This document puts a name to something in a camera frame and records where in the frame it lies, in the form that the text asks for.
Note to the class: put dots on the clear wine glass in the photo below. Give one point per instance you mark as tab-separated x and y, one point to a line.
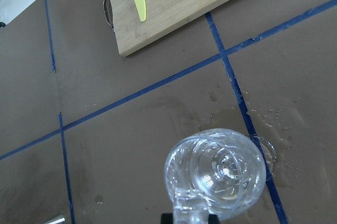
214	174

